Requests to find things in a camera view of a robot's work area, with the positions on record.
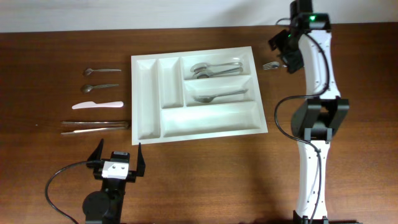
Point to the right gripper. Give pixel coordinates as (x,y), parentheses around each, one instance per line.
(292,63)

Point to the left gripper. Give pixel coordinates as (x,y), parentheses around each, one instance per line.
(138,172)

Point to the metal fork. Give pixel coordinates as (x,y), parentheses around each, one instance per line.
(209,99)
(273,65)

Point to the metal kitchen tongs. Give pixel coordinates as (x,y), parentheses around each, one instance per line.
(95,126)

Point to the large metal spoon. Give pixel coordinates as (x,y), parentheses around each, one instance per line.
(208,65)
(207,73)

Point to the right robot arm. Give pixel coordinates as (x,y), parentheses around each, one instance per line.
(305,43)

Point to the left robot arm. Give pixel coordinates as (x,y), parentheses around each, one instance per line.
(105,205)

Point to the white plastic knife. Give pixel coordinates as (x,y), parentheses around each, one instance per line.
(92,104)

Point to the small metal teaspoon lower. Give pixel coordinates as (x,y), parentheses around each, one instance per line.
(87,88)

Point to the small metal teaspoon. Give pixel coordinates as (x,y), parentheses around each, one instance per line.
(89,71)
(87,88)

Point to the white plastic cutlery tray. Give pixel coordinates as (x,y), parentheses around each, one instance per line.
(163,108)

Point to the small metal teaspoon upper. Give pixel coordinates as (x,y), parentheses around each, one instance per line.
(89,71)

